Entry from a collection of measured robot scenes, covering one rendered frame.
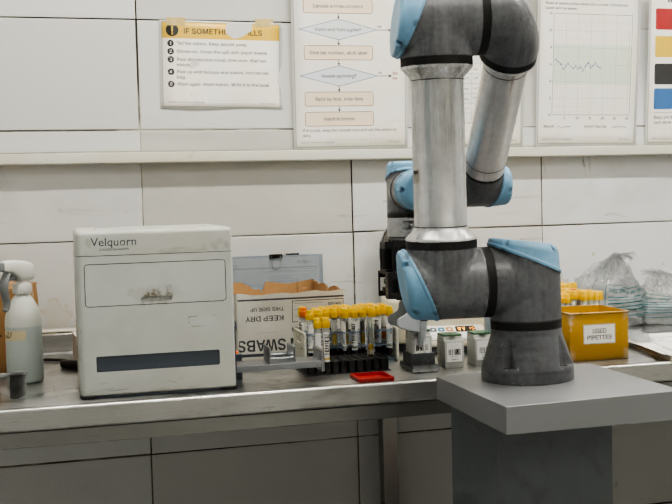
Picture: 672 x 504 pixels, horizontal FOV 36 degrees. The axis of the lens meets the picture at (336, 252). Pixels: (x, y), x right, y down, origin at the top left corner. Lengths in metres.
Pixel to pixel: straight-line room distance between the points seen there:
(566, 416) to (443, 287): 0.28
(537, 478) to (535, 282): 0.31
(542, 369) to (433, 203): 0.31
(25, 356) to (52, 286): 0.44
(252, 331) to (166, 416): 0.41
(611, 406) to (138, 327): 0.83
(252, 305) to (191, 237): 0.37
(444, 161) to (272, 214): 0.98
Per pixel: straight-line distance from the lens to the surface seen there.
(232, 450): 2.63
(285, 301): 2.24
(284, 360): 1.97
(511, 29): 1.69
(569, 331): 2.18
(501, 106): 1.81
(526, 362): 1.69
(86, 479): 2.61
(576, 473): 1.72
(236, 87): 2.57
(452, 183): 1.66
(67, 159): 2.49
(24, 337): 2.11
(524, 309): 1.69
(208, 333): 1.92
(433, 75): 1.66
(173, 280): 1.90
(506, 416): 1.54
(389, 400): 1.97
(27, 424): 1.88
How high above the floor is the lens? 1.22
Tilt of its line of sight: 3 degrees down
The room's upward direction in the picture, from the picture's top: 1 degrees counter-clockwise
